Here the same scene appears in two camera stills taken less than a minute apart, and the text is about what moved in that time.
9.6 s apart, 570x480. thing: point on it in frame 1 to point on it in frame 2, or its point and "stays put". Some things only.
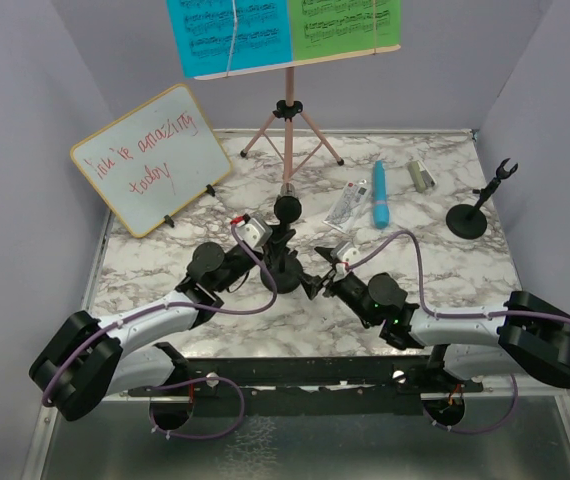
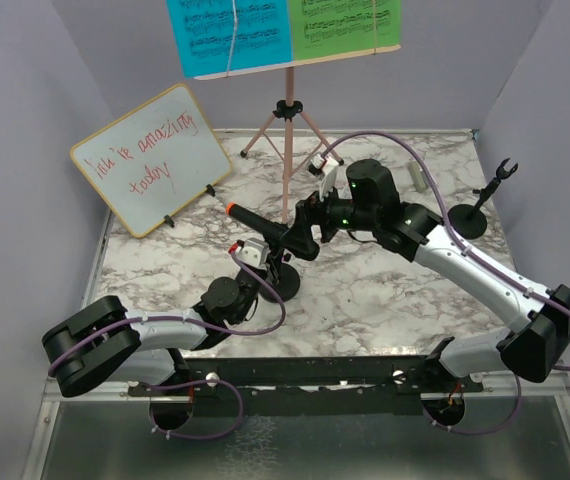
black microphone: [287, 206] to [260, 224]
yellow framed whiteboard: [154, 159] stays put
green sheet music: [321, 28] stays put
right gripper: [312, 284] to [300, 235]
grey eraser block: [420, 176] stays put
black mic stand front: [469, 221] stays put
